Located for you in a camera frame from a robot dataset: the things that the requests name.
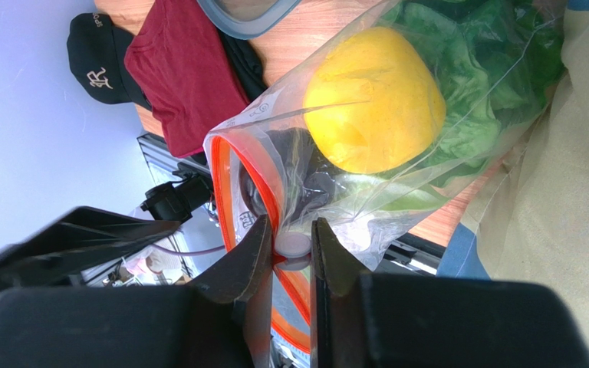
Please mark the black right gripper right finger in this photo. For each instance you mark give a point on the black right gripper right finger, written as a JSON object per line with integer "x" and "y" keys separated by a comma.
{"x": 361, "y": 318}

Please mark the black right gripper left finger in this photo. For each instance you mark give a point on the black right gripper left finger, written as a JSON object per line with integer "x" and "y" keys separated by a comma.
{"x": 221, "y": 318}

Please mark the yellow toy lemon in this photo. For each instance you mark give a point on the yellow toy lemon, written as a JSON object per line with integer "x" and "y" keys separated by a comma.
{"x": 373, "y": 105}

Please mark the clear orange-zip plastic bag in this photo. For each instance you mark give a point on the clear orange-zip plastic bag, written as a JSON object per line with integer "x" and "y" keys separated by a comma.
{"x": 264, "y": 162}

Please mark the toy lettuce head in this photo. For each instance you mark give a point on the toy lettuce head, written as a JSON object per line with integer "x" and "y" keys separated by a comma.
{"x": 493, "y": 62}

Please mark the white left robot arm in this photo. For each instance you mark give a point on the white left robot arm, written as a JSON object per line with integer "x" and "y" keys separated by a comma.
{"x": 193, "y": 247}

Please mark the grey transparent food tray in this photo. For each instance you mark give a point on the grey transparent food tray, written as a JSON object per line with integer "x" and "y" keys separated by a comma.
{"x": 246, "y": 19}

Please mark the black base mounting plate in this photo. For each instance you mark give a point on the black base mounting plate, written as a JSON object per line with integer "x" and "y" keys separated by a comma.
{"x": 173, "y": 178}

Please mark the plaid blue beige pillow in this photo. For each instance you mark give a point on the plaid blue beige pillow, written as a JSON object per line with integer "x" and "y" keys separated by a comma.
{"x": 530, "y": 220}

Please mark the black cap with logo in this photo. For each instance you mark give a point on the black cap with logo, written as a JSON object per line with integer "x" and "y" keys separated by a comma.
{"x": 96, "y": 50}

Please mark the black folded cloth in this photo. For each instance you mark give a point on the black folded cloth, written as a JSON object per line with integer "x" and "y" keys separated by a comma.
{"x": 246, "y": 63}

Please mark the dark red folded cloth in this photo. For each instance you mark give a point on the dark red folded cloth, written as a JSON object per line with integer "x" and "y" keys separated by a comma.
{"x": 178, "y": 60}

